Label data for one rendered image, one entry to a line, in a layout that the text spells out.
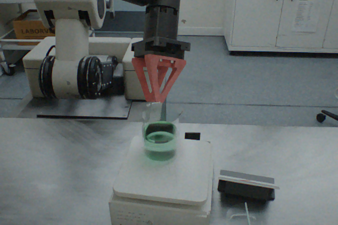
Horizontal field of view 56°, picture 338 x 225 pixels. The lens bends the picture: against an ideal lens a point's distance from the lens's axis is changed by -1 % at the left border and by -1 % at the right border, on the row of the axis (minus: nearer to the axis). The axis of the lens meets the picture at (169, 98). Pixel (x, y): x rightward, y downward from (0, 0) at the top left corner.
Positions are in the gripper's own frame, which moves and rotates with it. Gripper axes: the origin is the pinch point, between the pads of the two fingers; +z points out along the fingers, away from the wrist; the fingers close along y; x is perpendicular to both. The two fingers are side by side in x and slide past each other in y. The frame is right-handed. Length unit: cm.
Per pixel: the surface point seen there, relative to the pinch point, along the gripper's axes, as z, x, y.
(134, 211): 14.5, -7.1, 11.8
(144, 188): 11.4, -6.4, 12.5
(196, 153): 7.4, 2.3, 10.5
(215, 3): -99, 164, -218
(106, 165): 12.8, -5.5, -5.6
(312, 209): 14.8, 19.5, 17.3
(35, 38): -37, 0, -221
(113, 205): 14.1, -9.4, 10.3
